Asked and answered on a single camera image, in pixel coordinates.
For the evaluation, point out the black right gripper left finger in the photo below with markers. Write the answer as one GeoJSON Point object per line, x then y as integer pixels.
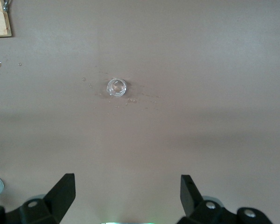
{"type": "Point", "coordinates": [49, 210]}

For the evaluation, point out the small clear glass measuring cup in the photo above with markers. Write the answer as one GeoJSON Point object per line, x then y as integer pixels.
{"type": "Point", "coordinates": [116, 87]}

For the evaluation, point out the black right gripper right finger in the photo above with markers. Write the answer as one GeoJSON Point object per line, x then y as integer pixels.
{"type": "Point", "coordinates": [200, 210]}

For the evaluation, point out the brown table cover sheet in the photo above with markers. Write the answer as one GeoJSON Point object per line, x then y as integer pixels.
{"type": "Point", "coordinates": [200, 58]}

